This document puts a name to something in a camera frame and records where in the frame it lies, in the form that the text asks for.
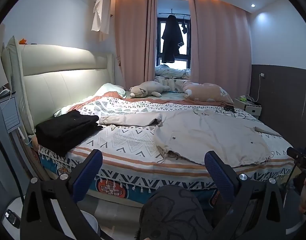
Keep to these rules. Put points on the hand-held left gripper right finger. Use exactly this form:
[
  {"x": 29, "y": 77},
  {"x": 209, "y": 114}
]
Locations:
[{"x": 218, "y": 177}]

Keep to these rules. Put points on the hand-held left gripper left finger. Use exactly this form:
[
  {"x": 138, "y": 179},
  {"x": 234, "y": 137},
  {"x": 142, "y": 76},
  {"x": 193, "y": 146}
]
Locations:
[{"x": 87, "y": 177}]

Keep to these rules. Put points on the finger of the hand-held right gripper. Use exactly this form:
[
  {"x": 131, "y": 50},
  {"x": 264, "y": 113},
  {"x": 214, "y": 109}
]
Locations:
[{"x": 293, "y": 152}]

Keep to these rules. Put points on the beige jacket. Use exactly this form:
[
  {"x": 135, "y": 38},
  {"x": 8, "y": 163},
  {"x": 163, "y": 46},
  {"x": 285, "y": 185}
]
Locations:
[{"x": 205, "y": 135}]

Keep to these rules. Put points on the black folded clothes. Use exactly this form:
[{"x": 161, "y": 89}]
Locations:
[{"x": 65, "y": 130}]

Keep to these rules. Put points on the patterned blanket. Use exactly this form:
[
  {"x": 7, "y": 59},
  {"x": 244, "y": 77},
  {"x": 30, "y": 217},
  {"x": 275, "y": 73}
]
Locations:
[{"x": 123, "y": 140}]

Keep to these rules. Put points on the person's leg in dark pants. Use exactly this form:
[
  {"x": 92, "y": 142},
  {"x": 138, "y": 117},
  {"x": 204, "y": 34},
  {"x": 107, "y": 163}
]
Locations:
[{"x": 173, "y": 212}]

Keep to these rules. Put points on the white bedside table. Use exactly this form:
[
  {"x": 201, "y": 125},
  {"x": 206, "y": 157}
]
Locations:
[{"x": 251, "y": 108}]

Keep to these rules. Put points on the pink plush pillow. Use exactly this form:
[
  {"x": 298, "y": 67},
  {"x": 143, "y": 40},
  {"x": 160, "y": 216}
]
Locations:
[{"x": 205, "y": 93}]

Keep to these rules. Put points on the light green pillow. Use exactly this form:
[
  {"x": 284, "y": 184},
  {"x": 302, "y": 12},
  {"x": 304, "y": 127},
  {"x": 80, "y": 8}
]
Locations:
[{"x": 109, "y": 90}]

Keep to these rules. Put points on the grey-blue nightstand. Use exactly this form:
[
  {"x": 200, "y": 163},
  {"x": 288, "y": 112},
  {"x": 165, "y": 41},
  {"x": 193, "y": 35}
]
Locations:
[{"x": 9, "y": 112}]

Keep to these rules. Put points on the grey plush toy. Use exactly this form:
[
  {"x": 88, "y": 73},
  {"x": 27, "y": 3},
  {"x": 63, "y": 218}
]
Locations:
[{"x": 145, "y": 90}]

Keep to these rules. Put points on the crumpled pale duvet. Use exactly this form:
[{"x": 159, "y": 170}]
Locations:
[{"x": 171, "y": 73}]

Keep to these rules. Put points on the white device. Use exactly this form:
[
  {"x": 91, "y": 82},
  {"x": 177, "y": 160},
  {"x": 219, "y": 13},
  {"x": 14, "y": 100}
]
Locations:
[{"x": 4, "y": 93}]

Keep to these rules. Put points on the cream padded headboard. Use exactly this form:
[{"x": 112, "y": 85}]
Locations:
[{"x": 55, "y": 62}]

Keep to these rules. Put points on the pink curtain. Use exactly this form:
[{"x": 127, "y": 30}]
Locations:
[
  {"x": 133, "y": 42},
  {"x": 218, "y": 45}
]

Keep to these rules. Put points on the dark framed window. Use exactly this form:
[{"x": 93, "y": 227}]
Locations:
[{"x": 186, "y": 45}]

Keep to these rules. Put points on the dark hanging jacket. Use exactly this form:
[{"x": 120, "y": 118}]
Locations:
[{"x": 171, "y": 40}]

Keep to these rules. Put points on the small orange object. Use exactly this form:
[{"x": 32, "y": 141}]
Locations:
[{"x": 22, "y": 40}]

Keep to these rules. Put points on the small dark hanging garment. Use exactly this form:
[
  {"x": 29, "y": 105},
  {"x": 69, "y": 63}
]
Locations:
[{"x": 184, "y": 26}]

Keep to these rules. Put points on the white hanging shirt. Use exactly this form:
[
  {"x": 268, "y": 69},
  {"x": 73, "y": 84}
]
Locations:
[{"x": 101, "y": 12}]

